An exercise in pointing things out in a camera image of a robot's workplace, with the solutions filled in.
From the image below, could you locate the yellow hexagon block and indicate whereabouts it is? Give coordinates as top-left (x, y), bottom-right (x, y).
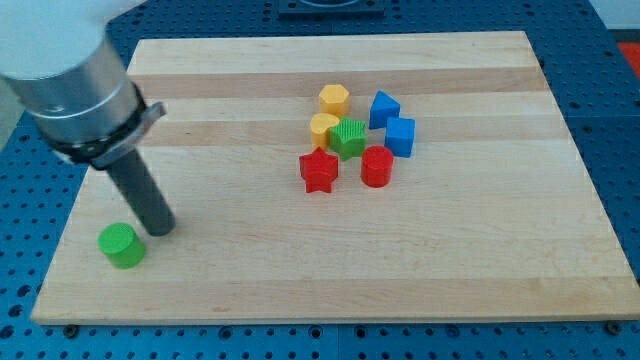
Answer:
top-left (318, 84), bottom-right (351, 118)

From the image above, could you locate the yellow heart block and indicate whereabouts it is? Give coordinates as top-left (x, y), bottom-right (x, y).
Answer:
top-left (309, 113), bottom-right (340, 150)

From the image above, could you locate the red object at edge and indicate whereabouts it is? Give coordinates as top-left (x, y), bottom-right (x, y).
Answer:
top-left (618, 42), bottom-right (640, 77)

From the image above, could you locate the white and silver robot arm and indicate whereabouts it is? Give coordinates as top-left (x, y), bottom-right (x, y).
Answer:
top-left (1, 0), bottom-right (164, 169)

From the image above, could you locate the wooden board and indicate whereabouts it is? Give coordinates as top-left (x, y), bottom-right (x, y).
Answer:
top-left (31, 31), bottom-right (639, 325)

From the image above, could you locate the green cylinder block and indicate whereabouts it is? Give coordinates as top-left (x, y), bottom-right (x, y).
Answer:
top-left (97, 223), bottom-right (146, 269)

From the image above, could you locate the green star block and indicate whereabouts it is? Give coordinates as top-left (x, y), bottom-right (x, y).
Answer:
top-left (330, 117), bottom-right (367, 161)

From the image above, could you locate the red star block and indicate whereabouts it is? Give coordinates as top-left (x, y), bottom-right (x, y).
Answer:
top-left (299, 147), bottom-right (339, 193)

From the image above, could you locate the red cylinder block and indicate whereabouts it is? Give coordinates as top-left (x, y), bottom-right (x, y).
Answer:
top-left (360, 146), bottom-right (394, 188)

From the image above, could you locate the blue cube block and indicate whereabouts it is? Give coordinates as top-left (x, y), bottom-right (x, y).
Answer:
top-left (384, 117), bottom-right (416, 158)

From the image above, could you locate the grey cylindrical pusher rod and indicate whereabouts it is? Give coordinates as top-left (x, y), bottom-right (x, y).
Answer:
top-left (106, 150), bottom-right (176, 237)

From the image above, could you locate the blue triangle block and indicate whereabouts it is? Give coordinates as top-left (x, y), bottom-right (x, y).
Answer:
top-left (369, 90), bottom-right (401, 129)

